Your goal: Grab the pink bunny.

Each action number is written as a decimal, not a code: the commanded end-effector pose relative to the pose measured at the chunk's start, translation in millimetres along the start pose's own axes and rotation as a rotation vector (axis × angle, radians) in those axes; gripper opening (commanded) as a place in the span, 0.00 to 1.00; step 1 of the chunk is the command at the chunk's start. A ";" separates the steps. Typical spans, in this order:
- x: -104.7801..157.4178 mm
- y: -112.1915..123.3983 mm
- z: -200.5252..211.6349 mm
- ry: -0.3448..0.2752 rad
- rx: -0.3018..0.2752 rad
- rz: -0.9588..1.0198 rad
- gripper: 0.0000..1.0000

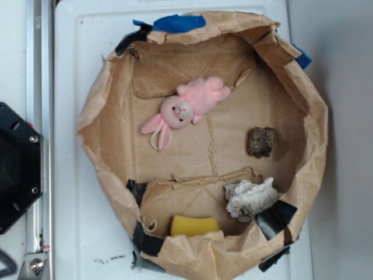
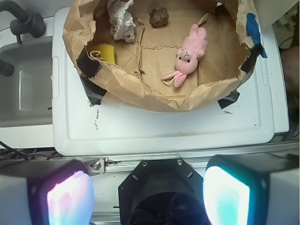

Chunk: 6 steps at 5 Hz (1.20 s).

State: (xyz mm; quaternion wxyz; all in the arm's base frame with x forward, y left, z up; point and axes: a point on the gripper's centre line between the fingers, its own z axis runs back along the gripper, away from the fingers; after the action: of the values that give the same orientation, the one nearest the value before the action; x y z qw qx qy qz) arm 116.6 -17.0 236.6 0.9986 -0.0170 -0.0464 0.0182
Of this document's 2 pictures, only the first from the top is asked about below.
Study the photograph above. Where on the yellow sponge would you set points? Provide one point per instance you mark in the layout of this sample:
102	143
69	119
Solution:
190	227

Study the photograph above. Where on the pink plush bunny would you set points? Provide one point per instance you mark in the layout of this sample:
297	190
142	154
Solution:
189	105

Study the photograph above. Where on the brown rough rock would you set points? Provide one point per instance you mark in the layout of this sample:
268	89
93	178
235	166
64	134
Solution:
261	142

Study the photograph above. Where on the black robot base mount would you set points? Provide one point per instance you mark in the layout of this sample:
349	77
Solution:
20	167

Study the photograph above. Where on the crumpled white paper towel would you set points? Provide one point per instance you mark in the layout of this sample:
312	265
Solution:
247	199

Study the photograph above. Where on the brown paper bag tray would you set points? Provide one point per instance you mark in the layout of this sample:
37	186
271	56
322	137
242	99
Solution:
147	188

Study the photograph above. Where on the aluminium extrusion rail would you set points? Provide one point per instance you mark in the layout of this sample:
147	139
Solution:
39	260

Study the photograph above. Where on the white plastic board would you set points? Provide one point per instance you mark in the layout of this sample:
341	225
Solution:
89	241

